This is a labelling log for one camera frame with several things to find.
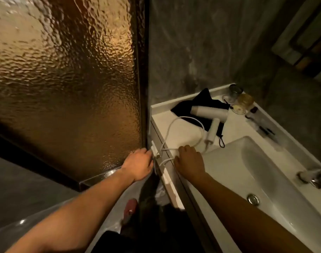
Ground amber glass cup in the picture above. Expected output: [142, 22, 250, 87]
[237, 93, 255, 111]

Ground person's right forearm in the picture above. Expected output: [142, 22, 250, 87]
[186, 172, 313, 253]

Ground wall mirror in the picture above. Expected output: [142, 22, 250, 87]
[271, 0, 321, 85]

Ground person's right hand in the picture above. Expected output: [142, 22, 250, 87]
[174, 144, 206, 183]

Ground textured amber glass door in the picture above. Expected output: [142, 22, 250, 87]
[0, 0, 150, 192]

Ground clear plastic bag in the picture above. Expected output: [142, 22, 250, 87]
[0, 179, 161, 253]

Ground person's left forearm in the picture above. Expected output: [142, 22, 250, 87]
[5, 168, 136, 253]

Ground white vanity cabinet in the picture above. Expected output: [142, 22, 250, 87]
[150, 143, 186, 210]

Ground small dark bottle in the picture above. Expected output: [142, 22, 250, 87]
[245, 106, 259, 120]

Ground clear toiletry packets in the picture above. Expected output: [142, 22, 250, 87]
[251, 117, 283, 146]

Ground person's left hand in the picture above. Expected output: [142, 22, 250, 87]
[120, 148, 154, 183]

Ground white sink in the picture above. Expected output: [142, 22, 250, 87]
[150, 83, 321, 253]

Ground white hair dryer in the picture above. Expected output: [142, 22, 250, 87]
[151, 104, 229, 177]

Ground chrome faucet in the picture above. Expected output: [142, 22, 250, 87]
[296, 167, 321, 189]

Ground clear glass cup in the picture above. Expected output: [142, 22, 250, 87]
[228, 84, 244, 103]

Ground black drawstring bag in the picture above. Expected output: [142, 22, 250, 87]
[170, 88, 231, 149]

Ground person's red shoe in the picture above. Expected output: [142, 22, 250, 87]
[122, 198, 139, 226]

